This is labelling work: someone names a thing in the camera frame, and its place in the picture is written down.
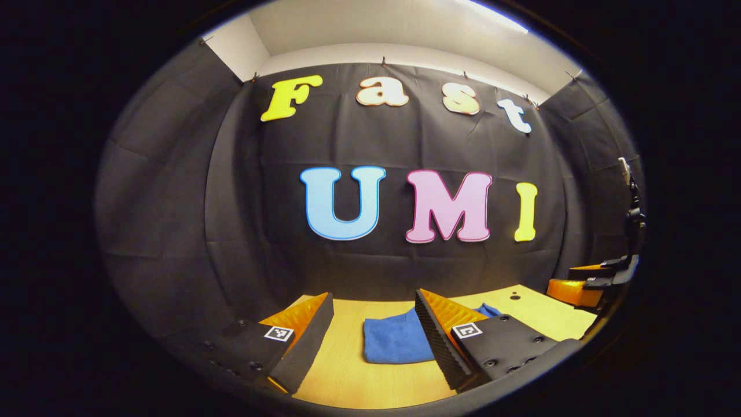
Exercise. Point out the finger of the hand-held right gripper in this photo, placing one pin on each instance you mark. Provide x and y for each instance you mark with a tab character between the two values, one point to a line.
570	292
590	271

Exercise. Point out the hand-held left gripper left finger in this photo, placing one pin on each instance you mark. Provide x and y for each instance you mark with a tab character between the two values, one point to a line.
304	353

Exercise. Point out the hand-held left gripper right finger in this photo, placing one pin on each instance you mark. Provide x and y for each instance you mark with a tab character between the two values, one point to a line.
440	347

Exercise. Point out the black backdrop cloth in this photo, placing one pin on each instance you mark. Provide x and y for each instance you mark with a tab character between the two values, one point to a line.
376	139

